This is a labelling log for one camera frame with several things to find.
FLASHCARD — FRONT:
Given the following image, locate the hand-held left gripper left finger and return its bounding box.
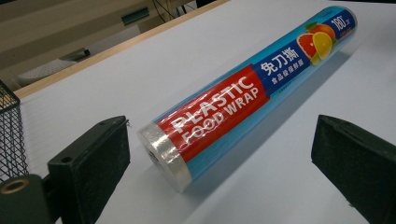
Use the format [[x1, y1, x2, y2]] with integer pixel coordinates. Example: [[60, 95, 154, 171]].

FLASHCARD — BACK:
[[47, 115, 132, 224]]

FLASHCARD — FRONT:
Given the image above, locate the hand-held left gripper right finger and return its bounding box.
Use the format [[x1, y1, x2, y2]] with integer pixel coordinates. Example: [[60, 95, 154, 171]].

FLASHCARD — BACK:
[[310, 114, 396, 224]]

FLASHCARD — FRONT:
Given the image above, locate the blue plastic wrap roll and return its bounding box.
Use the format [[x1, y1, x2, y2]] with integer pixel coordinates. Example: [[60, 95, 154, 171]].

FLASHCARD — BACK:
[[136, 5, 359, 193]]

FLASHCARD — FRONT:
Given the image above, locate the black wire mesh basket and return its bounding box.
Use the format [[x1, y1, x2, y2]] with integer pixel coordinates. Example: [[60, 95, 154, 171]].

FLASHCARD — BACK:
[[0, 78, 30, 183]]

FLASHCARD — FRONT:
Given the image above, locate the green handle bar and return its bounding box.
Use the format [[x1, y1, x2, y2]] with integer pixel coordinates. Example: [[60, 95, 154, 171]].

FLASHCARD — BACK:
[[120, 7, 150, 26]]

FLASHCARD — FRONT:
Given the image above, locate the black cable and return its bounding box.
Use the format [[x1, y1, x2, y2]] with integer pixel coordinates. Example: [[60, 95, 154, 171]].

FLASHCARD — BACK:
[[150, 0, 198, 23]]

